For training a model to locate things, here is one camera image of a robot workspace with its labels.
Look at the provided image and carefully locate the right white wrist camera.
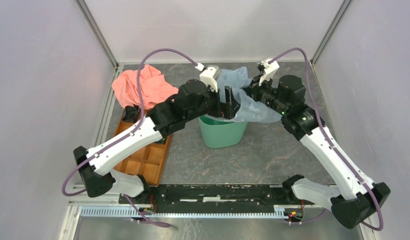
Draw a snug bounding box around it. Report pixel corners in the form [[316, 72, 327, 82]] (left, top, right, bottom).
[[257, 57, 280, 86]]

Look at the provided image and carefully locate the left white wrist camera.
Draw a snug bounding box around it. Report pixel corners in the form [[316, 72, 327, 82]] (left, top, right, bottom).
[[195, 63, 222, 93]]

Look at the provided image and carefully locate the right aluminium corner post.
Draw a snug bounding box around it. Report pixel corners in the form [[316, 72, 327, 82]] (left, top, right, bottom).
[[310, 0, 353, 65]]

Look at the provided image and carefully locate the black bag roll top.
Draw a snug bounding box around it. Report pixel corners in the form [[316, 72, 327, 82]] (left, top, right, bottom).
[[121, 105, 141, 123]]

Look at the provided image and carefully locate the aluminium corner post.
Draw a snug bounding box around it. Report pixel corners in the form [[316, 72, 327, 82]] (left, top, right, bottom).
[[75, 0, 119, 69], [310, 0, 353, 65]]

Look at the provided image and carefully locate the green trash bin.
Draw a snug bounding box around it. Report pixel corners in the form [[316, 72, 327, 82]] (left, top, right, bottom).
[[198, 116, 248, 149]]

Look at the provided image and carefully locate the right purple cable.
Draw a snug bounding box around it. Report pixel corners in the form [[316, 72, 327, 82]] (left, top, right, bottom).
[[267, 47, 385, 232]]

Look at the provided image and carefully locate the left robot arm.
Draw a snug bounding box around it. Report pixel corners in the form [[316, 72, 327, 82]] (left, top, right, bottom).
[[73, 79, 240, 204]]

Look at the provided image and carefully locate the left aluminium corner post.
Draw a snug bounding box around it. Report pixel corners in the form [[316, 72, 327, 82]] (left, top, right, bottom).
[[75, 0, 119, 69]]

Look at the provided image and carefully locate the orange compartment tray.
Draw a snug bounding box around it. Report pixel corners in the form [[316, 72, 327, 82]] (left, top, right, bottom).
[[112, 108, 174, 186]]

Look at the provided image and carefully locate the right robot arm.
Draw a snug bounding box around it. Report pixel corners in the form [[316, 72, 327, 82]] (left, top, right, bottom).
[[243, 75, 391, 229]]

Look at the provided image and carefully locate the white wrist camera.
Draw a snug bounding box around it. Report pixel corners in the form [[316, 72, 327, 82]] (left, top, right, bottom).
[[195, 63, 222, 93], [257, 57, 280, 86]]

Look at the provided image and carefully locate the blue plastic trash bag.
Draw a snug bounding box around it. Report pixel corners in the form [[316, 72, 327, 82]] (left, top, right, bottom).
[[216, 66, 282, 124]]

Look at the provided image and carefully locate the pink cloth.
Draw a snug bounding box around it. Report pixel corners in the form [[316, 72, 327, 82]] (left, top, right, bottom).
[[111, 64, 179, 110]]

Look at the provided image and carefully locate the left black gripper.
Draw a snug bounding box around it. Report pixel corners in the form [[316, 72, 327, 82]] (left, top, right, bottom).
[[185, 84, 243, 123]]

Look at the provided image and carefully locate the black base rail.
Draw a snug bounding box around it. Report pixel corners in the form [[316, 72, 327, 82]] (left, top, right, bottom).
[[131, 184, 302, 214]]

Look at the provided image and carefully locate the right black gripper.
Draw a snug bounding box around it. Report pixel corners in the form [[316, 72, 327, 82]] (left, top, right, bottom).
[[238, 72, 290, 116]]

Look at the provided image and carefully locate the white toothed cable duct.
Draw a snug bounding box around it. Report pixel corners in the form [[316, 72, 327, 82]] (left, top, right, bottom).
[[79, 205, 288, 220]]

